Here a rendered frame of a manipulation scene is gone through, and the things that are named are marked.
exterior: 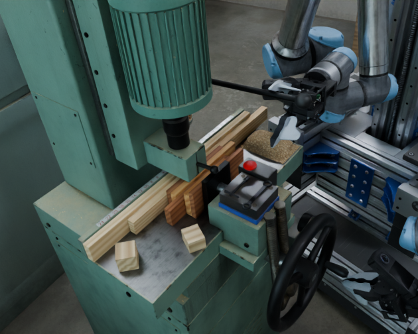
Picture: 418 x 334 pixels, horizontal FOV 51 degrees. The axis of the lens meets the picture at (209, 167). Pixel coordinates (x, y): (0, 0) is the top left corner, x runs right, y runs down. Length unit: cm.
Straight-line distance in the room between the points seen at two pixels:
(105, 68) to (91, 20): 10
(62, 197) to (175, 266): 51
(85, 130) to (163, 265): 37
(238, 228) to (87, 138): 42
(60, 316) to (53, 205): 86
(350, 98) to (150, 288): 71
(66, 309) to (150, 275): 118
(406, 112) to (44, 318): 164
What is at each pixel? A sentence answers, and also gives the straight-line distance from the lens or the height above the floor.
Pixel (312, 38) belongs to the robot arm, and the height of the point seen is 104.
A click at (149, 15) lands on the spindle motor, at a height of 137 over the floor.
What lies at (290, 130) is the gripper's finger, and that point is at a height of 104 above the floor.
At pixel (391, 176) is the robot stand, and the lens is 150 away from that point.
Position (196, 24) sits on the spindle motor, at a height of 134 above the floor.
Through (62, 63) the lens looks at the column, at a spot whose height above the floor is 124.
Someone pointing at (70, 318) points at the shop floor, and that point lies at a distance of 207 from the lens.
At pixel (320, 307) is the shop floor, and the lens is 196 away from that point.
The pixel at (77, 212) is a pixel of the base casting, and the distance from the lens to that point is 127.
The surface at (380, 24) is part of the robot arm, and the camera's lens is 125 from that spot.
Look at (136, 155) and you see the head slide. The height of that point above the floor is 101.
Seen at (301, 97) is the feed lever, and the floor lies 117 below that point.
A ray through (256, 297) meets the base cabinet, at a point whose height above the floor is 49.
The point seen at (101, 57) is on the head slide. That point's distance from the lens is 95.
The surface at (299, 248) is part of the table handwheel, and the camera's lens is 91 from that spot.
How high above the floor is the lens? 164
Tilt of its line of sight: 40 degrees down
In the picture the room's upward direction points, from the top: 6 degrees counter-clockwise
